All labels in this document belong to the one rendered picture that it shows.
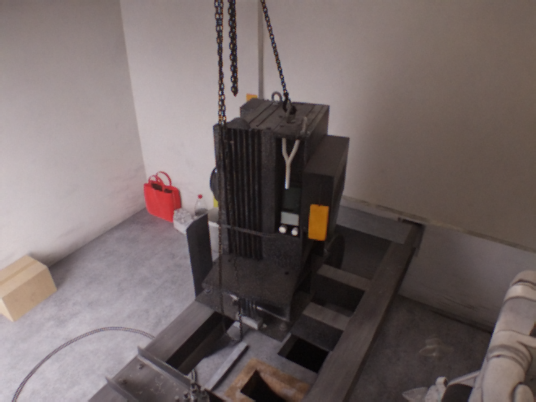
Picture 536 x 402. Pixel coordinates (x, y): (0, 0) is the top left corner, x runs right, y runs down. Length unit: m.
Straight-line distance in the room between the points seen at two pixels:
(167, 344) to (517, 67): 2.38
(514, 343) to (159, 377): 1.41
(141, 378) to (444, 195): 2.14
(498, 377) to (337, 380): 0.97
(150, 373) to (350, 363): 0.91
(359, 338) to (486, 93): 1.57
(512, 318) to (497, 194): 1.59
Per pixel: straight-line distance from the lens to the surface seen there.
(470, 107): 2.55
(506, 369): 1.00
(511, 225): 2.84
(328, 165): 1.62
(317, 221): 1.61
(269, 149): 1.64
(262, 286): 1.85
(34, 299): 3.46
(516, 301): 1.21
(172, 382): 1.83
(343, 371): 1.86
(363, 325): 2.05
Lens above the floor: 2.17
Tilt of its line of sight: 31 degrees down
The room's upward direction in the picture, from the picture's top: straight up
